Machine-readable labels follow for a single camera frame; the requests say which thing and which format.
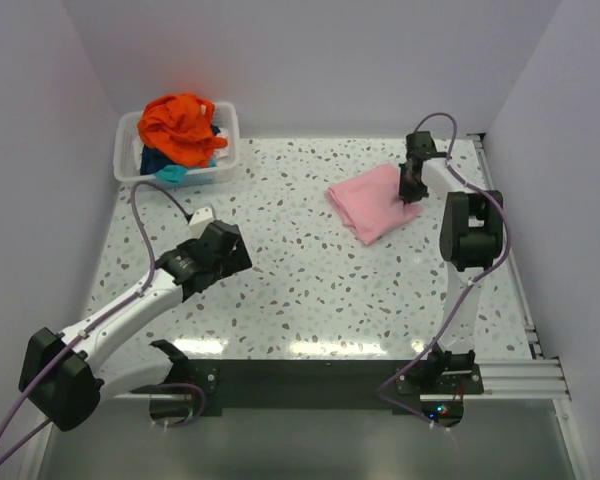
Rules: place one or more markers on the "teal t shirt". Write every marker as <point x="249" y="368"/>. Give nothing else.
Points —
<point x="171" y="175"/>

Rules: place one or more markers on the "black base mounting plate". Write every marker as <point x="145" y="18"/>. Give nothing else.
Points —
<point x="209" y="387"/>

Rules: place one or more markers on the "white plastic laundry basket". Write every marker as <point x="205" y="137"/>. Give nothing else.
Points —
<point x="127" y="152"/>

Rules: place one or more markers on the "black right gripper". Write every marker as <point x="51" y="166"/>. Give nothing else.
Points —
<point x="408" y="195"/>

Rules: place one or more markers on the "dark blue t shirt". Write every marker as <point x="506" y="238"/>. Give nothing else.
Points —
<point x="153" y="161"/>

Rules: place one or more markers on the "pink t shirt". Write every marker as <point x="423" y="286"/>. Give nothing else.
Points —
<point x="369" y="204"/>

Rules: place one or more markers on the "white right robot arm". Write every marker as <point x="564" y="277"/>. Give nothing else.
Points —
<point x="471" y="240"/>

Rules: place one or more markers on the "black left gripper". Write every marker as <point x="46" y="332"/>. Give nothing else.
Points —
<point x="237" y="261"/>

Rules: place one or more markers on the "orange t shirt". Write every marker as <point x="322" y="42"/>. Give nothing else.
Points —
<point x="179" y="126"/>

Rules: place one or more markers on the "white garment in basket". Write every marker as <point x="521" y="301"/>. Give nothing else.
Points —
<point x="220" y="150"/>

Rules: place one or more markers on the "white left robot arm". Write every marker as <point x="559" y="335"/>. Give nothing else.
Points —
<point x="59" y="370"/>

